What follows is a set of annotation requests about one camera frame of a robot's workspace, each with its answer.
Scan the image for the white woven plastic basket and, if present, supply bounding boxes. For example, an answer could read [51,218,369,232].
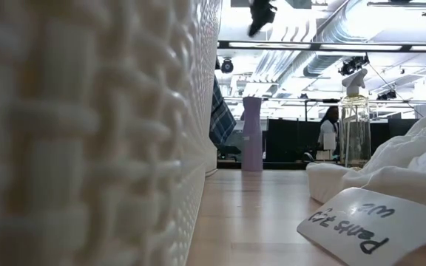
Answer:
[0,0,223,266]

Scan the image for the black ceiling spotlight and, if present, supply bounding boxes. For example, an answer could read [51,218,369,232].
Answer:
[376,89,398,101]
[338,54,371,77]

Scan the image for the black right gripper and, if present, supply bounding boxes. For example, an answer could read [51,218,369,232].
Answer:
[248,0,277,38]

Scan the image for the round black camera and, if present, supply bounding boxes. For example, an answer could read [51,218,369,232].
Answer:
[220,58,235,75]

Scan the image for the blue plaid shirt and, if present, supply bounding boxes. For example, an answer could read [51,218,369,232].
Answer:
[209,76,238,146]

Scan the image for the black partition wall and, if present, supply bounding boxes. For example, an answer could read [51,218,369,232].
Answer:
[265,117,419,163]

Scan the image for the person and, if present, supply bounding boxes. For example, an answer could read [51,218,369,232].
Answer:
[316,106,342,160]

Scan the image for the black overhead rail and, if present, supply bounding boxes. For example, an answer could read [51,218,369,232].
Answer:
[216,39,426,53]

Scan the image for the white handwritten label card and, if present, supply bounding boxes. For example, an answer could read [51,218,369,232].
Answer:
[296,186,426,266]

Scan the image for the purple spray bottle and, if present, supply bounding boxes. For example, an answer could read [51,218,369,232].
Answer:
[241,96,264,172]

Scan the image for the clear spray bottle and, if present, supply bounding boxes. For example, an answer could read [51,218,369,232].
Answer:
[338,68,373,169]

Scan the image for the white garment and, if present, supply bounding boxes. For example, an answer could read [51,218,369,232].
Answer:
[305,69,426,242]

